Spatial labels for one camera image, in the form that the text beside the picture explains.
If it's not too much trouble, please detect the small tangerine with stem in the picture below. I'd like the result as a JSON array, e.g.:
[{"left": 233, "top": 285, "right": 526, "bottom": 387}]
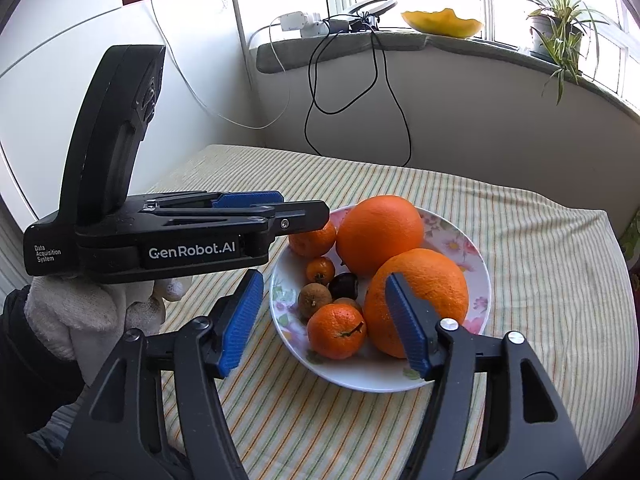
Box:
[{"left": 306, "top": 303, "right": 367, "bottom": 360}]

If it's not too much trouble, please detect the small olive-brown fruit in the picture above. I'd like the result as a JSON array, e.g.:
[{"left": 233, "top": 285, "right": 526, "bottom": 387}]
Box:
[{"left": 298, "top": 283, "right": 332, "bottom": 320}]

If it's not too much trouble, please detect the white cable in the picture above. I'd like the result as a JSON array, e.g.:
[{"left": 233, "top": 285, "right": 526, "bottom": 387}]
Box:
[{"left": 145, "top": 0, "right": 301, "bottom": 131}]

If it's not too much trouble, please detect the white power adapter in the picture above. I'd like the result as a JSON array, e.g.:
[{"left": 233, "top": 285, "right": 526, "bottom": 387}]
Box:
[{"left": 277, "top": 10, "right": 323, "bottom": 38}]

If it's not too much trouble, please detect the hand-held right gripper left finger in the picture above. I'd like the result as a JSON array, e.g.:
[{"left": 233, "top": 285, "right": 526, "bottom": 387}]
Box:
[{"left": 57, "top": 269, "right": 264, "bottom": 480}]

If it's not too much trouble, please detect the striped tablecloth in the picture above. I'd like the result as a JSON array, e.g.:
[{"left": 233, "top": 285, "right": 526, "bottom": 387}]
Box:
[{"left": 0, "top": 144, "right": 632, "bottom": 480}]

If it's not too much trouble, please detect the person's left forearm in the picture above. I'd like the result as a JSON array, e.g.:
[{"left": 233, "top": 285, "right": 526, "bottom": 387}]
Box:
[{"left": 0, "top": 284, "right": 93, "bottom": 441}]

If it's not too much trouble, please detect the grey power adapter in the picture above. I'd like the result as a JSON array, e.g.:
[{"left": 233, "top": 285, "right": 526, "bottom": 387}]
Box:
[{"left": 322, "top": 16, "right": 355, "bottom": 35}]

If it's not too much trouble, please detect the potted spider plant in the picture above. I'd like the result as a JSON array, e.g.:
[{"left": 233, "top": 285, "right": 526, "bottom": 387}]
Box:
[{"left": 495, "top": 0, "right": 611, "bottom": 106}]

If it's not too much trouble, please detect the grey windowsill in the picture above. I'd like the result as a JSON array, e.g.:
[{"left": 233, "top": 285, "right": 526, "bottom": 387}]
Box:
[{"left": 256, "top": 30, "right": 640, "bottom": 121}]

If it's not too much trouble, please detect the white cabinet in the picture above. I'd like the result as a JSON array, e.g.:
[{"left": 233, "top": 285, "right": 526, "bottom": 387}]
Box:
[{"left": 0, "top": 0, "right": 251, "bottom": 221}]

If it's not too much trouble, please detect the white floral plate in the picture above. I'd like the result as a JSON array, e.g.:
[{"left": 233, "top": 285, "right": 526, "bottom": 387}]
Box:
[{"left": 269, "top": 204, "right": 492, "bottom": 393}]

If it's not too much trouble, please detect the white ring light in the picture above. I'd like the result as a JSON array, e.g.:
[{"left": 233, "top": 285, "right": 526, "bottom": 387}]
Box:
[{"left": 345, "top": 0, "right": 399, "bottom": 31}]

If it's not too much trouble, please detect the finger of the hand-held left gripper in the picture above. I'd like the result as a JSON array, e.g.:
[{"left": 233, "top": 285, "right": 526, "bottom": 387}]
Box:
[
  {"left": 150, "top": 200, "right": 331, "bottom": 237},
  {"left": 145, "top": 190, "right": 283, "bottom": 211}
]

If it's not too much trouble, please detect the black cable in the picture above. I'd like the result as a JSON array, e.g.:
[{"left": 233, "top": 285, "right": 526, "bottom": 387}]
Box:
[{"left": 304, "top": 15, "right": 413, "bottom": 167}]

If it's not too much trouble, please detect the yellow melon slice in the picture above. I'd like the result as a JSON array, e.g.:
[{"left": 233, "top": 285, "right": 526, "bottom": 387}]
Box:
[{"left": 401, "top": 8, "right": 485, "bottom": 39}]

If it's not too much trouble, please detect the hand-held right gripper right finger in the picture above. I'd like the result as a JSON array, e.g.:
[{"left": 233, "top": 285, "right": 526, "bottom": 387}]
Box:
[{"left": 385, "top": 272, "right": 586, "bottom": 480}]

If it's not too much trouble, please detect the white window frame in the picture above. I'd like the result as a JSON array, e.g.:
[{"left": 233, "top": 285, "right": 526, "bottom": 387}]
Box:
[{"left": 295, "top": 0, "right": 640, "bottom": 111}]

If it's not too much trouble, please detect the tiny orange kumquat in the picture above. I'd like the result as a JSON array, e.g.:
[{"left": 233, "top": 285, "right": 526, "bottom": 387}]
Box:
[{"left": 306, "top": 256, "right": 336, "bottom": 285}]

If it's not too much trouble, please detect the person's left hand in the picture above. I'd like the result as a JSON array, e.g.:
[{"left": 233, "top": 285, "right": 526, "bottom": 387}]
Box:
[{"left": 24, "top": 274, "right": 186, "bottom": 386}]

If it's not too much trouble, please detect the large orange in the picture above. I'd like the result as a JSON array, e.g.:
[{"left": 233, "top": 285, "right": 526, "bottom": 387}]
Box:
[
  {"left": 336, "top": 195, "right": 425, "bottom": 277},
  {"left": 363, "top": 248, "right": 470, "bottom": 359}
]

